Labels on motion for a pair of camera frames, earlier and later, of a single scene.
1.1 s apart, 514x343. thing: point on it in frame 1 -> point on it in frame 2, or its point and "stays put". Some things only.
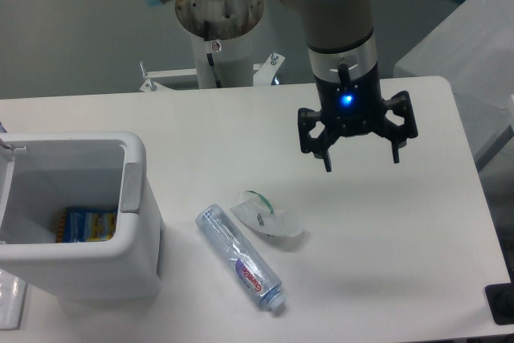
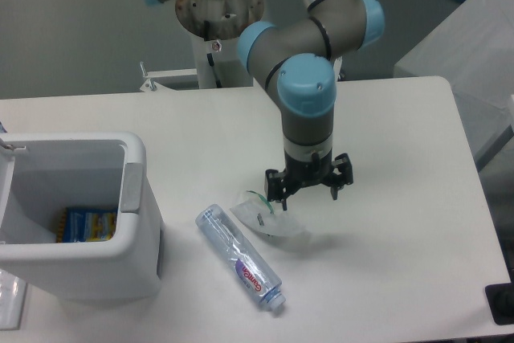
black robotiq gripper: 353,108 -> 305,168
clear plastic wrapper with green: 259,211 stays put
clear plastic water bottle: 263,283 stays put
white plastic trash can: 42,173 stays put
